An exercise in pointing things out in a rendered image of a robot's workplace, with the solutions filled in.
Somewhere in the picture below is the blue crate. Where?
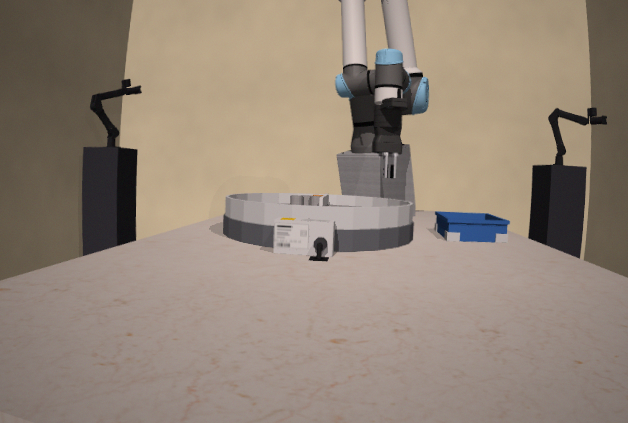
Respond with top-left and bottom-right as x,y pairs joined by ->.
434,211 -> 510,243

